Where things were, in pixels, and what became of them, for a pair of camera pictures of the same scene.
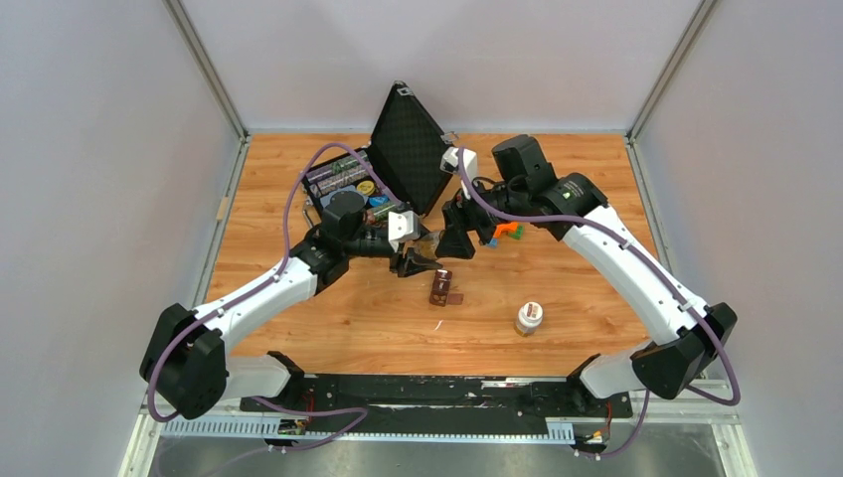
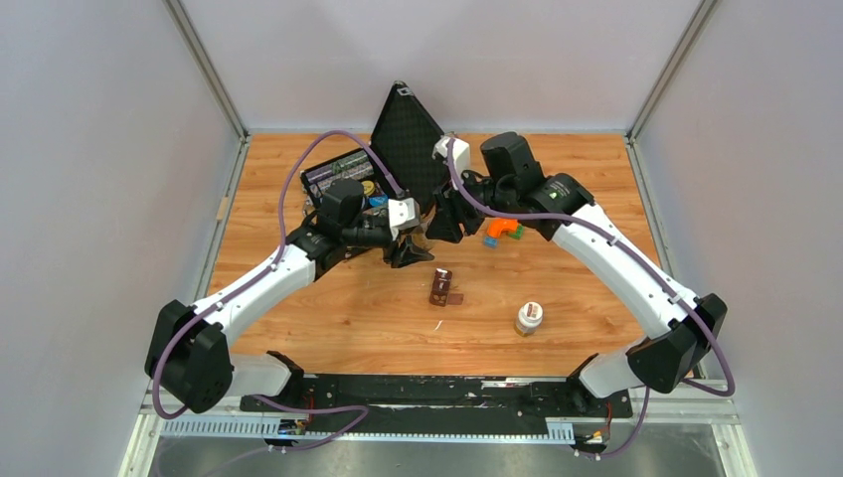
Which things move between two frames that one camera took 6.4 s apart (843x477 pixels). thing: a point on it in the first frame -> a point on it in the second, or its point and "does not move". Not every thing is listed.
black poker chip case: x=404 y=165 does not move
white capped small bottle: x=529 y=318 does not move
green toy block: x=518 y=235 does not move
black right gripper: x=460 y=216 -> x=449 y=213
